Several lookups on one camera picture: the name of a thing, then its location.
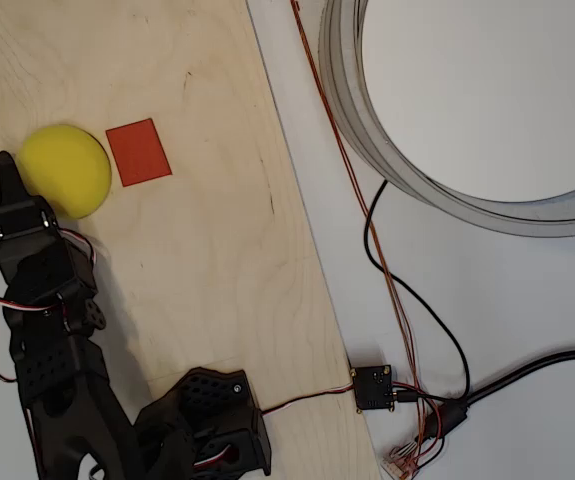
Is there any yellow round sponge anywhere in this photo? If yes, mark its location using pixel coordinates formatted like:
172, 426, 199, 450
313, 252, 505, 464
16, 123, 114, 220

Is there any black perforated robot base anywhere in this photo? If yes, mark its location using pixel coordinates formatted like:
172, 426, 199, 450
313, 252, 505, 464
134, 367, 273, 477

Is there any red square plate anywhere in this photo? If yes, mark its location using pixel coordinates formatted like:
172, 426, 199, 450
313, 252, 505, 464
105, 118, 174, 188

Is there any light plywood board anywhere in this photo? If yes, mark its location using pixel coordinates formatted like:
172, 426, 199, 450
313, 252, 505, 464
0, 0, 384, 480

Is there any black controller board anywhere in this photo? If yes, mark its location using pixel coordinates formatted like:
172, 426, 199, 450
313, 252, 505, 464
350, 364, 398, 414

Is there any red white black gripper cable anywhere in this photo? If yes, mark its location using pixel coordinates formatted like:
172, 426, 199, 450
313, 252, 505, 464
59, 227, 99, 267

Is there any thin orange wire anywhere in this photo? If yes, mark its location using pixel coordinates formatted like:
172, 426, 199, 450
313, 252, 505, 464
294, 0, 431, 459
290, 0, 426, 454

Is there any red white black base cable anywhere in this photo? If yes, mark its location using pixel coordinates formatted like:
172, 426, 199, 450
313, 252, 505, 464
259, 382, 359, 416

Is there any large grey ring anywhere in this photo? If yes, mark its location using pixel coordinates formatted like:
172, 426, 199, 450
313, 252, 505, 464
318, 0, 575, 238

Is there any thin black cable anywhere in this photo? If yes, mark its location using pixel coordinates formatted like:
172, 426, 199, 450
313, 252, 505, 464
363, 179, 471, 402

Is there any white wire connector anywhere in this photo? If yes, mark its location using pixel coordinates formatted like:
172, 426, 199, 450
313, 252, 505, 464
380, 442, 424, 480

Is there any thick black power cable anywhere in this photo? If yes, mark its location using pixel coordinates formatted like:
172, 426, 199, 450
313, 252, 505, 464
424, 348, 575, 442

